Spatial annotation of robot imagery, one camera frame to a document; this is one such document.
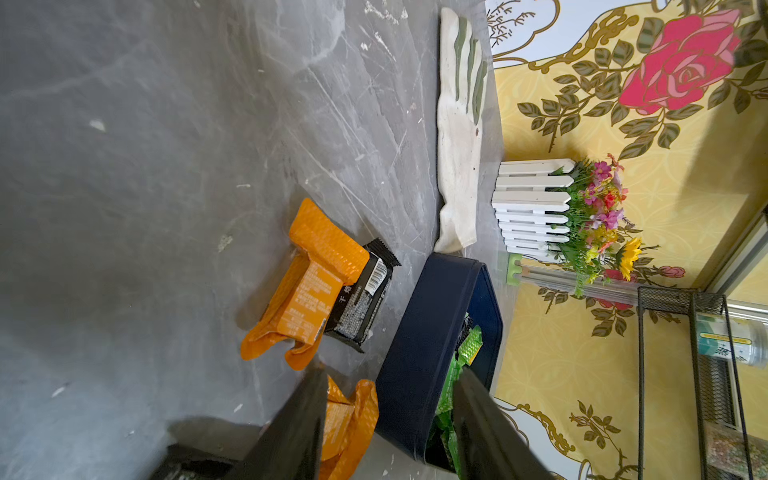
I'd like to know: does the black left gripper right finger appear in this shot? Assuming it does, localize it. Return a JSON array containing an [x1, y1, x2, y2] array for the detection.
[[453, 369, 552, 480]]

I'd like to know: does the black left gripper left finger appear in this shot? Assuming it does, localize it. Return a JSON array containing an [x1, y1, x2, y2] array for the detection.
[[225, 368, 328, 479]]

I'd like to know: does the dark blue storage box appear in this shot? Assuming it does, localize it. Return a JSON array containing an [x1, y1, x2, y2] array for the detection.
[[376, 253, 504, 471]]

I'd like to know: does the orange cookie packet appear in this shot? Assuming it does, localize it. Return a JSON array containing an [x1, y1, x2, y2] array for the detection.
[[240, 198, 370, 371], [318, 377, 379, 480]]

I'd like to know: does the green cookie packet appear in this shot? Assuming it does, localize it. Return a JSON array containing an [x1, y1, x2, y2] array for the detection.
[[428, 325, 485, 475]]

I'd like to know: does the white fence flower pot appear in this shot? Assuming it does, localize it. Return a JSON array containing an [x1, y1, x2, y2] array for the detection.
[[491, 155, 648, 294]]

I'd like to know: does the white lid labelled jar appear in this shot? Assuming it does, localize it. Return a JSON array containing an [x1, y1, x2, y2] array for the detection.
[[696, 313, 767, 369]]

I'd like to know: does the white fabric garden glove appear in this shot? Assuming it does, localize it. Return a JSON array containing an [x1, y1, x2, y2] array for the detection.
[[434, 7, 488, 254]]

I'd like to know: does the black wire mesh basket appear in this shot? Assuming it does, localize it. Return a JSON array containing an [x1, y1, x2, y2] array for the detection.
[[636, 286, 767, 479]]

